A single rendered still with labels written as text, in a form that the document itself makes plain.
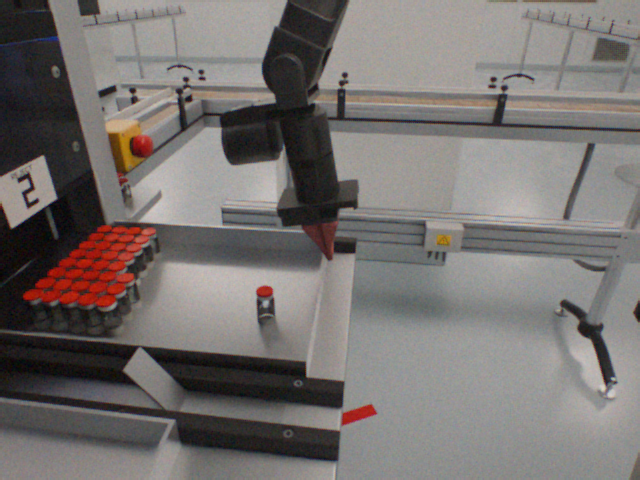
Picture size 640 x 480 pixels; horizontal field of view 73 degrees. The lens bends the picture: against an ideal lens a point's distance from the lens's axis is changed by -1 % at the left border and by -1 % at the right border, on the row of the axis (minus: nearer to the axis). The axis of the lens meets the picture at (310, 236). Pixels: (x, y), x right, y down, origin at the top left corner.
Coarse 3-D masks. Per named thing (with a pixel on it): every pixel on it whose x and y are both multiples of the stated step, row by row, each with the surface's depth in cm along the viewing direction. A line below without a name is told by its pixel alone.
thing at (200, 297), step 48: (192, 240) 68; (240, 240) 67; (288, 240) 66; (144, 288) 59; (192, 288) 59; (240, 288) 59; (288, 288) 59; (0, 336) 47; (48, 336) 46; (96, 336) 50; (144, 336) 51; (192, 336) 51; (240, 336) 51; (288, 336) 51
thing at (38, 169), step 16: (16, 176) 51; (32, 176) 53; (48, 176) 56; (0, 192) 49; (16, 192) 51; (32, 192) 53; (48, 192) 56; (16, 208) 51; (32, 208) 54; (16, 224) 51
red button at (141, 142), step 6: (138, 138) 74; (144, 138) 74; (150, 138) 75; (138, 144) 73; (144, 144) 74; (150, 144) 75; (138, 150) 74; (144, 150) 74; (150, 150) 75; (138, 156) 75; (144, 156) 75
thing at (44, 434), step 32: (0, 416) 40; (32, 416) 39; (64, 416) 38; (96, 416) 38; (128, 416) 37; (0, 448) 38; (32, 448) 38; (64, 448) 38; (96, 448) 38; (128, 448) 38; (160, 448) 35
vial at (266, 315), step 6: (258, 300) 51; (264, 300) 50; (270, 300) 51; (258, 306) 51; (264, 306) 50; (270, 306) 51; (258, 312) 51; (264, 312) 51; (270, 312) 51; (258, 318) 52; (264, 318) 51; (270, 318) 52; (264, 324) 52; (270, 324) 52
